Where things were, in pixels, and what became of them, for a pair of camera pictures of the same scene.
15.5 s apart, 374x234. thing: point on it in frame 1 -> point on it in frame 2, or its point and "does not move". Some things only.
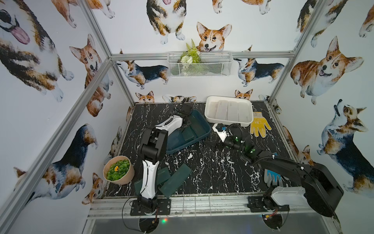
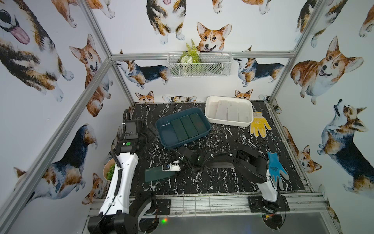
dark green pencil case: x=222 y=131 -> x=188 y=126
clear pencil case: x=221 y=109 does not move
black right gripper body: x=231 y=144 -> x=184 y=166
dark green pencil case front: x=175 y=181 -> x=179 y=130
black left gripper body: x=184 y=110 -> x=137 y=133
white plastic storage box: x=230 y=110 does not move
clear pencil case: x=244 y=109 does not move
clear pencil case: x=233 y=111 does not move
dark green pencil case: x=188 y=134 -> x=200 y=127
